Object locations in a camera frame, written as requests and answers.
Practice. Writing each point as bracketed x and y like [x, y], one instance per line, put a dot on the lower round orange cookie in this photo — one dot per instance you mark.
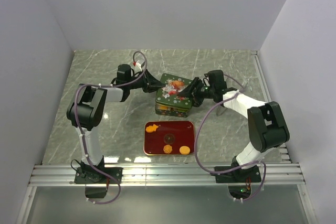
[184, 150]

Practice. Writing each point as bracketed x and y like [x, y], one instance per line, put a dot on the gold tin lid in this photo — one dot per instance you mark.
[167, 96]

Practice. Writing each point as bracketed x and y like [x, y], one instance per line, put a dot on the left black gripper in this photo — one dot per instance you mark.
[150, 84]

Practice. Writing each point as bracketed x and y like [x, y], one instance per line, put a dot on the aluminium front rail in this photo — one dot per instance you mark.
[147, 174]

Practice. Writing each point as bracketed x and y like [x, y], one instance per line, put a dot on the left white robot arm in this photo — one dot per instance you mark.
[85, 112]

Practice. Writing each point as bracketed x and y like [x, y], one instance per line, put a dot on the upper orange fish cookie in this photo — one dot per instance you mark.
[151, 128]

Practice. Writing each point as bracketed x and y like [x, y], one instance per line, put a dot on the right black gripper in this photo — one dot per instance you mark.
[197, 100]

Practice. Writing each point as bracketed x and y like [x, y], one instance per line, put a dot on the green cookie tin box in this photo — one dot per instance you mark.
[172, 112]

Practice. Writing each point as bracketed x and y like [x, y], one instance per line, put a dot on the red lacquer tray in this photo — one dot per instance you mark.
[174, 133]

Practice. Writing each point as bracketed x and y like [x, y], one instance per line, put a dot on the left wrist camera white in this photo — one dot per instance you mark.
[139, 65]

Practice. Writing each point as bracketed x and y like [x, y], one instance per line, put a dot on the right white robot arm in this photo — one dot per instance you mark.
[267, 128]

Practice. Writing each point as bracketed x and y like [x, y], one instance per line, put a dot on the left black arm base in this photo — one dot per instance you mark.
[96, 184]

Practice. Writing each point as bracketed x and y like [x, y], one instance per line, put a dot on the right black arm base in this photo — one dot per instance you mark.
[244, 176]

